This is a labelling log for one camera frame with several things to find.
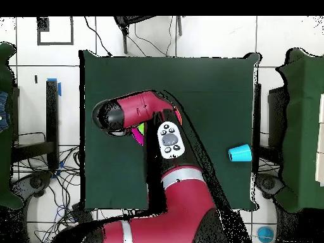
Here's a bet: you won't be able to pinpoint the large pink bowl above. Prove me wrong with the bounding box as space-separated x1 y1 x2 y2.
130 107 184 147

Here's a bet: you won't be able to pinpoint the dark green tablecloth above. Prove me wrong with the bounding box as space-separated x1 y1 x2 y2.
78 49 261 212

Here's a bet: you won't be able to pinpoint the blue cup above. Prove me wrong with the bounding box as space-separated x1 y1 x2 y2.
228 144 253 163

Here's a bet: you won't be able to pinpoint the blue tape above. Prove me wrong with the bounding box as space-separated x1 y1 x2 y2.
47 77 62 97

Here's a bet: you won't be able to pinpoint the black power strip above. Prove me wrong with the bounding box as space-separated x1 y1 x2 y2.
70 203 94 223

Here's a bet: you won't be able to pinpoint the black swivel chair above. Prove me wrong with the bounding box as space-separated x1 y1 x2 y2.
254 173 285 201
11 171 54 201

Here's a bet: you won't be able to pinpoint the green side table cloth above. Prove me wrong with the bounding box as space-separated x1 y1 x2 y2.
274 47 324 214
0 42 25 211

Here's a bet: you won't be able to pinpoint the blue round object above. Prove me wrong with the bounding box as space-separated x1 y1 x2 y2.
256 225 275 243

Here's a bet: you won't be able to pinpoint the white box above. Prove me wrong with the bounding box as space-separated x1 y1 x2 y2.
315 92 324 187

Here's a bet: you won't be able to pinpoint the blue denim fabric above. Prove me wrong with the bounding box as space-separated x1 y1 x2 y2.
0 90 11 134

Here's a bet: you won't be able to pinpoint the tangled cables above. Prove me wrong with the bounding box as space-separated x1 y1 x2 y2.
12 145 132 243

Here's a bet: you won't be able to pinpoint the black cable with plug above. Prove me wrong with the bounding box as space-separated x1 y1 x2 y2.
84 16 113 57

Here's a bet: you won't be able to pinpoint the black table frame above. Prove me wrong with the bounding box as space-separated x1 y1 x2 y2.
11 79 60 171

